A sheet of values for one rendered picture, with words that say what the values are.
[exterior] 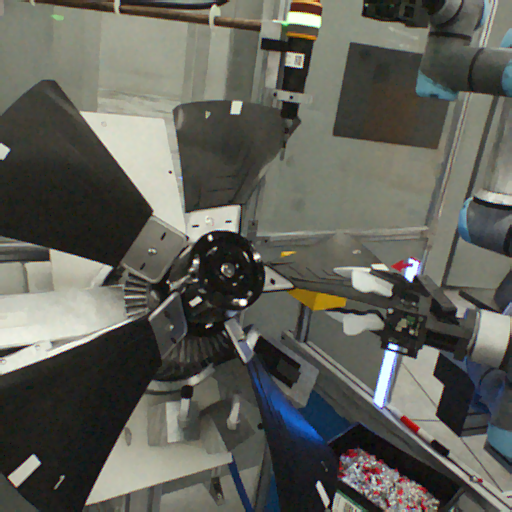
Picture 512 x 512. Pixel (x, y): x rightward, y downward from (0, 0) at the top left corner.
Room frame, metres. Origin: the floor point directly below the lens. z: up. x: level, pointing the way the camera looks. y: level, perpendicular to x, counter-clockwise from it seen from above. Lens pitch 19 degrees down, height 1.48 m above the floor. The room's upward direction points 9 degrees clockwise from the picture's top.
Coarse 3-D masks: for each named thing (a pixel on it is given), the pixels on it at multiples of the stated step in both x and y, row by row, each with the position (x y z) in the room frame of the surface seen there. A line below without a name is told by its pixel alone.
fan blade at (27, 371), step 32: (64, 352) 0.53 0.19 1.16; (96, 352) 0.56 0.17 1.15; (128, 352) 0.59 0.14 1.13; (0, 384) 0.48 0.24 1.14; (32, 384) 0.50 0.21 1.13; (64, 384) 0.52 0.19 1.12; (96, 384) 0.55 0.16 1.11; (128, 384) 0.59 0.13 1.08; (0, 416) 0.47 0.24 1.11; (32, 416) 0.49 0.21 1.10; (64, 416) 0.51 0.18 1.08; (96, 416) 0.55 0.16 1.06; (128, 416) 0.60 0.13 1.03; (0, 448) 0.46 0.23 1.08; (32, 448) 0.48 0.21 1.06; (64, 448) 0.51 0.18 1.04; (96, 448) 0.55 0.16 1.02; (32, 480) 0.48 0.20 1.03
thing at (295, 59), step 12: (288, 36) 0.78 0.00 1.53; (288, 48) 0.78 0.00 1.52; (300, 48) 0.78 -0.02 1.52; (288, 60) 0.78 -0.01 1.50; (300, 60) 0.78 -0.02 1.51; (288, 72) 0.78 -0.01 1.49; (300, 72) 0.78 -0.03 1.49; (288, 84) 0.78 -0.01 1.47; (300, 84) 0.78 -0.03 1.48; (288, 108) 0.78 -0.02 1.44
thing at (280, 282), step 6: (270, 270) 0.82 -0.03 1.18; (270, 276) 0.80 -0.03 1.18; (276, 276) 0.80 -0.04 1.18; (270, 282) 0.77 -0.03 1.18; (276, 282) 0.78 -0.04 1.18; (282, 282) 0.78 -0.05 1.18; (288, 282) 0.78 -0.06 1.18; (264, 288) 0.74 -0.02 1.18; (270, 288) 0.75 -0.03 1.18; (276, 288) 0.75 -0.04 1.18; (282, 288) 0.76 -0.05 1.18; (288, 288) 0.77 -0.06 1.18
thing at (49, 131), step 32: (32, 96) 0.72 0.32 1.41; (64, 96) 0.73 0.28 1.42; (0, 128) 0.69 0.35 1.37; (32, 128) 0.70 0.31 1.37; (64, 128) 0.71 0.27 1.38; (0, 160) 0.68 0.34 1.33; (32, 160) 0.69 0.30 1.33; (64, 160) 0.70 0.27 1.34; (96, 160) 0.71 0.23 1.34; (0, 192) 0.68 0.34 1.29; (32, 192) 0.69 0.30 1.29; (64, 192) 0.70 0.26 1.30; (96, 192) 0.70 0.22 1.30; (128, 192) 0.71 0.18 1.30; (0, 224) 0.67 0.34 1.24; (32, 224) 0.69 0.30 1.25; (64, 224) 0.70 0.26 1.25; (96, 224) 0.70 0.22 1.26; (128, 224) 0.71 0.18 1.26; (96, 256) 0.71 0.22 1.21
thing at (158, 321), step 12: (168, 300) 0.65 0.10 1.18; (180, 300) 0.68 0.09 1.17; (156, 312) 0.64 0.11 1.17; (180, 312) 0.68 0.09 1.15; (156, 324) 0.64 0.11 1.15; (180, 324) 0.69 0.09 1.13; (156, 336) 0.64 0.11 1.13; (168, 336) 0.67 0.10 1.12; (180, 336) 0.69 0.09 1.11; (168, 348) 0.67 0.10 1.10
